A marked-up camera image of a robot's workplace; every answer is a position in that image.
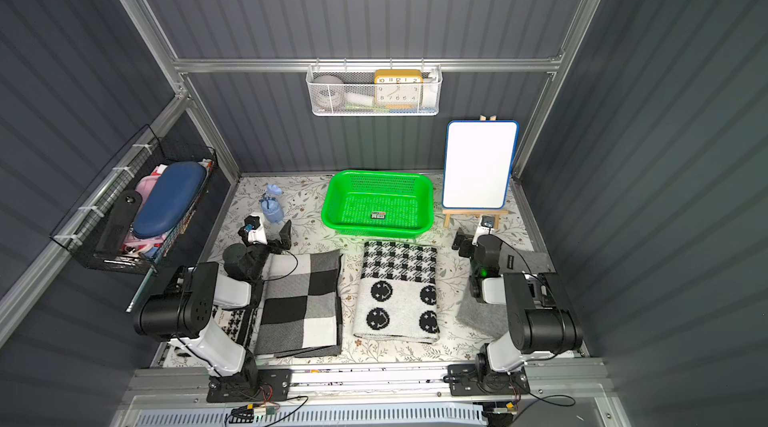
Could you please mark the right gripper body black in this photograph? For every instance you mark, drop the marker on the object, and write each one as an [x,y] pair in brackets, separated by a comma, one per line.
[465,245]

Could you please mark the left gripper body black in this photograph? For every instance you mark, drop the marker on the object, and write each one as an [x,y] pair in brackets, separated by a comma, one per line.
[271,245]

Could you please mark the grey felt scarf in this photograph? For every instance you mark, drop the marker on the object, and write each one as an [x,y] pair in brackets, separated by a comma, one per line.
[490,319]

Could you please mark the black grey checkered scarf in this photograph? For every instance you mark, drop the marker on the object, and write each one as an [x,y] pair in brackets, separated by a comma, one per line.
[301,315]

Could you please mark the black white houndstooth scarf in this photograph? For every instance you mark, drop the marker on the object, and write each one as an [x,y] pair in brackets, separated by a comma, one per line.
[239,325]

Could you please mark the smiley face knitted scarf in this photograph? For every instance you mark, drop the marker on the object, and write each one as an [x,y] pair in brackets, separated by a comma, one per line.
[397,293]

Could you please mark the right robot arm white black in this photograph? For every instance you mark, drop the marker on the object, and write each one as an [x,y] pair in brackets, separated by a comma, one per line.
[517,294]

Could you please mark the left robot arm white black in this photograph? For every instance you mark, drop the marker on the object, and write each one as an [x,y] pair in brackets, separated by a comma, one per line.
[179,302]

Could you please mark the green plastic basket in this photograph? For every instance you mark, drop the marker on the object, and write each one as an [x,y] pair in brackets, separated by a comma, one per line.
[353,195]

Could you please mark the pink item in basket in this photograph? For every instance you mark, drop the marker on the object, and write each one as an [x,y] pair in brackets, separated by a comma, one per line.
[147,247]

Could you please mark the black remote in basket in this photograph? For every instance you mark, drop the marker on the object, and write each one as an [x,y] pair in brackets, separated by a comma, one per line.
[121,217]

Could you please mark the light blue spray bottle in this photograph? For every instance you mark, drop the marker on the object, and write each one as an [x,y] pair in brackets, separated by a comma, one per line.
[270,204]

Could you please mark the blue oval case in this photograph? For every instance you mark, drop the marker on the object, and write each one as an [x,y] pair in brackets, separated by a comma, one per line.
[169,201]

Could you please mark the white tape roll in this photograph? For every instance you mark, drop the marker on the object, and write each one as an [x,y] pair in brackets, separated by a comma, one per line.
[327,93]

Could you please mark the yellow alarm clock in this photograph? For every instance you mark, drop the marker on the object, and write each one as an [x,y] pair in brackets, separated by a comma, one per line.
[398,88]

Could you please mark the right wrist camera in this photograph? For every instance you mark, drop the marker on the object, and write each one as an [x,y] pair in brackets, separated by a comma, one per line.
[487,225]

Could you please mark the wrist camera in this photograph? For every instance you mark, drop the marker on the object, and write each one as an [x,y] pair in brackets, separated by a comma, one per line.
[487,225]
[252,231]

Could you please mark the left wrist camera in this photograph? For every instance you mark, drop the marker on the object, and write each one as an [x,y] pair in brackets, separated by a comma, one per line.
[252,231]

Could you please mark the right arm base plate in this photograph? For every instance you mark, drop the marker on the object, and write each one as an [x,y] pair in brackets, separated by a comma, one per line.
[487,380]

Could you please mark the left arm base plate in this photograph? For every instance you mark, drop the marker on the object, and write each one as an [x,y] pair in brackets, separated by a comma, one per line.
[266,385]

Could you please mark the black wire side basket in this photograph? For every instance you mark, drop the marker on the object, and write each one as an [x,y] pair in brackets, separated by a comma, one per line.
[80,230]

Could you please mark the white wire wall basket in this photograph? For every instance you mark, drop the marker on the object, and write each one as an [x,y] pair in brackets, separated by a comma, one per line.
[359,93]

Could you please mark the aluminium front rail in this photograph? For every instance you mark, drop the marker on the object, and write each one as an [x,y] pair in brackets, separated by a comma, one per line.
[379,383]

